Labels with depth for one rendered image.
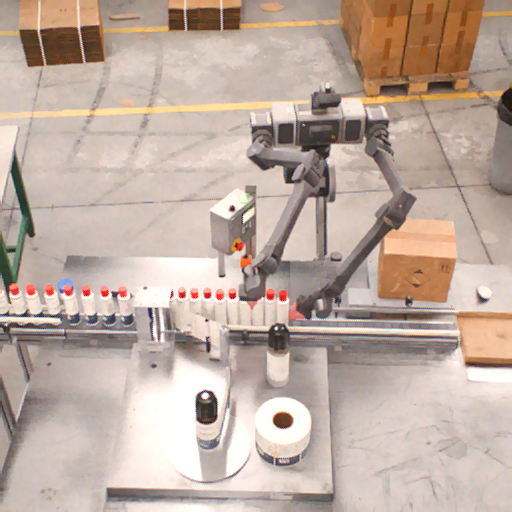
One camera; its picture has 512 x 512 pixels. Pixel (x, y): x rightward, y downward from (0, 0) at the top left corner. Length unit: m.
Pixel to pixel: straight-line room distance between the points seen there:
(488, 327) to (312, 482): 1.12
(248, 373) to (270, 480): 0.49
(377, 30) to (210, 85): 1.38
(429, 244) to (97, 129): 3.36
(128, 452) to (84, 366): 0.51
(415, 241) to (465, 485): 1.03
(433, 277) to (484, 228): 1.92
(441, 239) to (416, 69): 3.19
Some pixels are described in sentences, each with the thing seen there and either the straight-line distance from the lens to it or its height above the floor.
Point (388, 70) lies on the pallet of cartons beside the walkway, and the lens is 6.53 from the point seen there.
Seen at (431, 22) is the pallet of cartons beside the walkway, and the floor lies 0.58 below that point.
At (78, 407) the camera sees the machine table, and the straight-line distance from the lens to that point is 3.31.
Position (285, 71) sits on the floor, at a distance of 6.86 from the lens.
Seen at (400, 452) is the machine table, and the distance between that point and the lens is 3.17.
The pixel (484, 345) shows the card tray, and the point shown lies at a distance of 3.57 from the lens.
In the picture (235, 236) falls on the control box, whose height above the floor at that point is 1.37.
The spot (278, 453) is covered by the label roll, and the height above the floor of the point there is 0.97.
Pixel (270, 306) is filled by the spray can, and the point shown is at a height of 1.02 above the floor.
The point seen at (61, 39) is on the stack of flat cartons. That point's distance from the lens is 7.01.
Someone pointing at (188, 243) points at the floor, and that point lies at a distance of 5.15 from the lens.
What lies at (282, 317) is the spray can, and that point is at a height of 0.96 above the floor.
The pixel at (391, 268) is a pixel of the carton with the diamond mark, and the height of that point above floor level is 1.03.
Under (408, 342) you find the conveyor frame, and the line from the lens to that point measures 3.47.
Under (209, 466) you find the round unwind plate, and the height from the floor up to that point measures 0.89.
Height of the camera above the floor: 3.43
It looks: 43 degrees down
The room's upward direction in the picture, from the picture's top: straight up
